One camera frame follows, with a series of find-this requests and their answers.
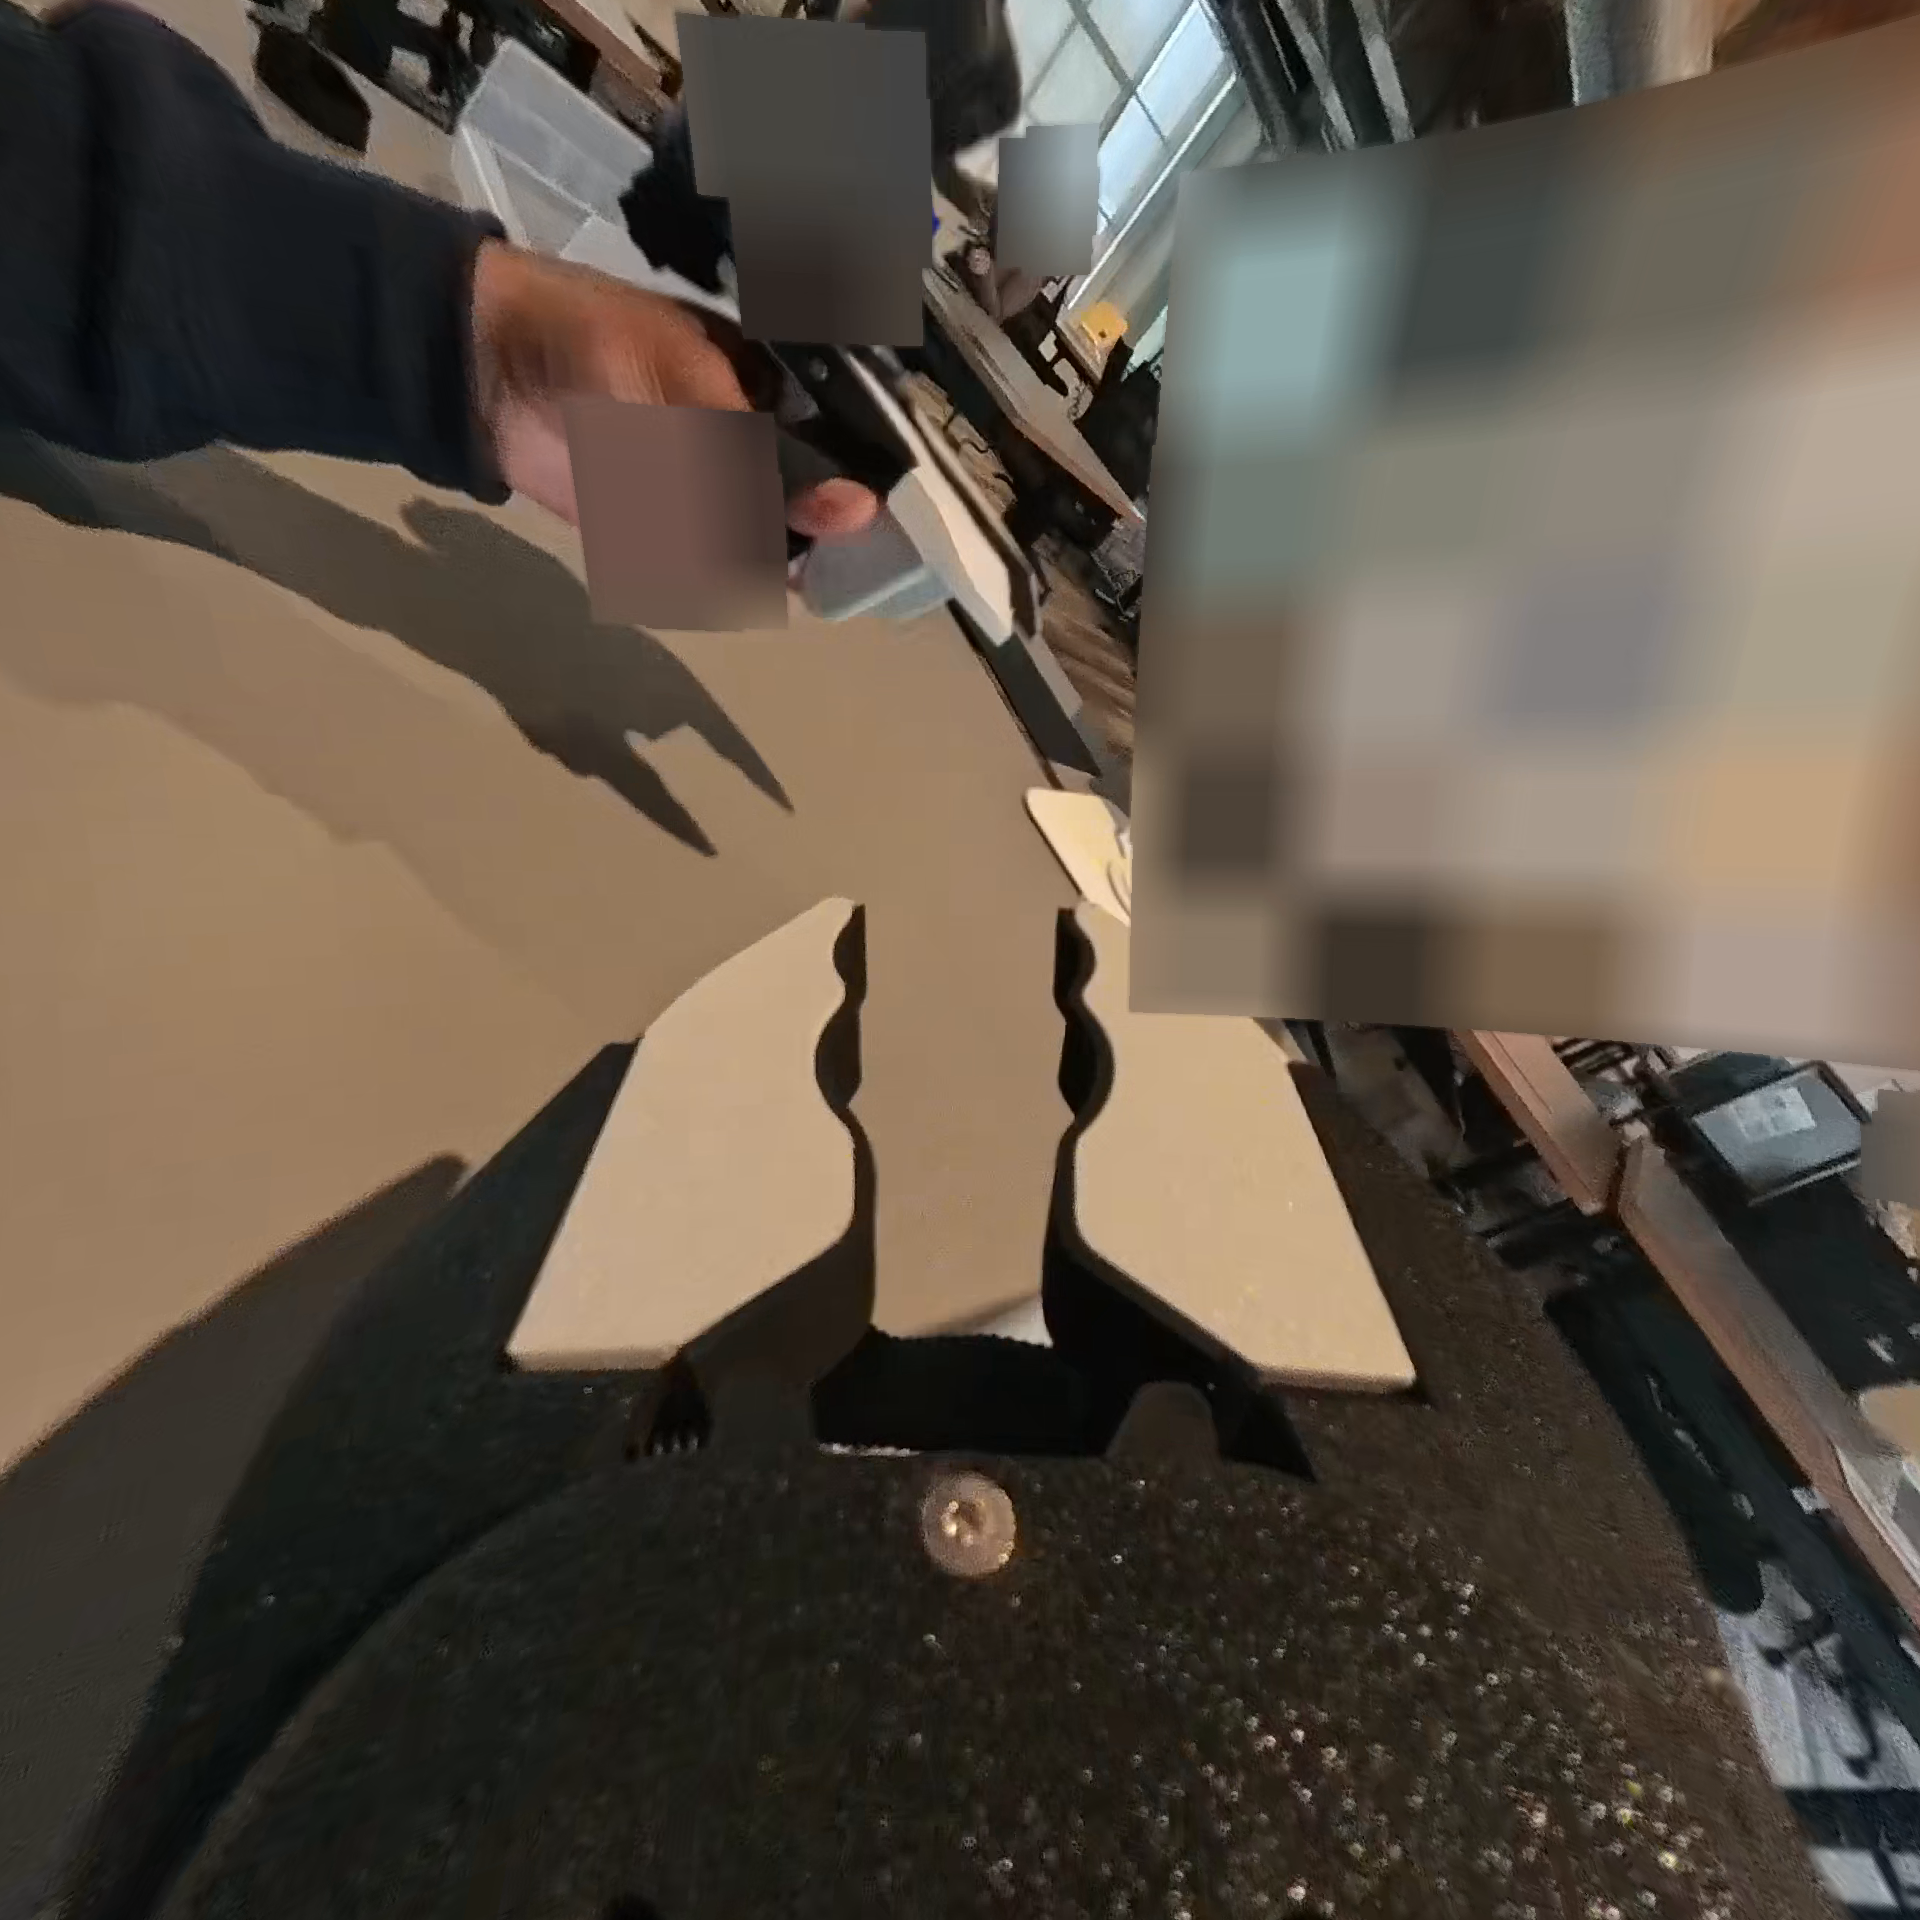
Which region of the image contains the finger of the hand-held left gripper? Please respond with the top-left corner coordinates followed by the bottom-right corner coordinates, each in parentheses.
top-left (872, 386), bottom-right (1040, 649)
top-left (975, 621), bottom-right (1105, 781)

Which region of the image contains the person's left forearm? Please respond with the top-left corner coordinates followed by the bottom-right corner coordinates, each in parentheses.
top-left (0, 0), bottom-right (512, 506)

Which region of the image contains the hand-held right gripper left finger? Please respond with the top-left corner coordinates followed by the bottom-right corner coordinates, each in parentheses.
top-left (508, 896), bottom-right (879, 1444)

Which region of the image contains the white document stand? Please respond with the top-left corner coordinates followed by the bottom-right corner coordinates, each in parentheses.
top-left (1024, 784), bottom-right (1136, 928)

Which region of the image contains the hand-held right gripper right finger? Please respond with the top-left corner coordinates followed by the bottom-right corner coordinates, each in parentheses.
top-left (1041, 905), bottom-right (1422, 1454)

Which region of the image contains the person's left hand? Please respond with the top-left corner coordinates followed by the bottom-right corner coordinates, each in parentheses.
top-left (470, 240), bottom-right (886, 544)

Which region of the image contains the clear plastic organizer box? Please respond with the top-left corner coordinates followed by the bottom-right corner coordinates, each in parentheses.
top-left (449, 36), bottom-right (670, 256)

